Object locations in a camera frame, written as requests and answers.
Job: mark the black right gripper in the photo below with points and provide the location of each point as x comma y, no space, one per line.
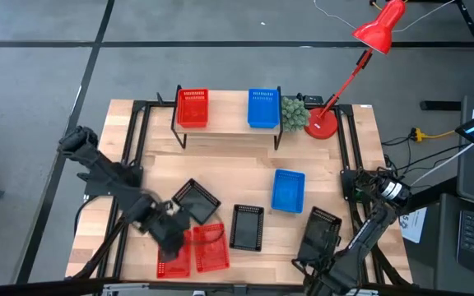
335,275

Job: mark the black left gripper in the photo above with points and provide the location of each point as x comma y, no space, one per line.
166,229

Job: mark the red plastic basket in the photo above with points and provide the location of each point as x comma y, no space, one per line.
211,248
193,107
177,265

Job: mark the black plastic basket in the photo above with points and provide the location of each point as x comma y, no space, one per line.
198,202
319,234
247,228

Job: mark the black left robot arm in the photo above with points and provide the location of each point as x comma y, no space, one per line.
105,172

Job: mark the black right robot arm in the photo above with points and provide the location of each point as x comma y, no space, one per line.
370,230

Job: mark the wooden shelf with black legs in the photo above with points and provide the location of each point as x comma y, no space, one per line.
229,113

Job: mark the blue plastic basket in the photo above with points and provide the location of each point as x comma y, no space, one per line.
288,191
263,108

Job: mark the white paper sheet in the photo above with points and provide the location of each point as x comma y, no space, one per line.
414,225

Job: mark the red desk lamp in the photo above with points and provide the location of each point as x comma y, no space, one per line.
322,123

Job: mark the green potted plant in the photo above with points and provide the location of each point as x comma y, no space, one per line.
294,114

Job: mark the small black device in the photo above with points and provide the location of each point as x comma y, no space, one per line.
313,99

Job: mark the grey side desk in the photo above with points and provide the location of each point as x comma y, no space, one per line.
473,185

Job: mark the grey metal bracket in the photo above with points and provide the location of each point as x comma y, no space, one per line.
124,289

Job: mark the black metal table frame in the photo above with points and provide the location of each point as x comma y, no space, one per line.
346,137

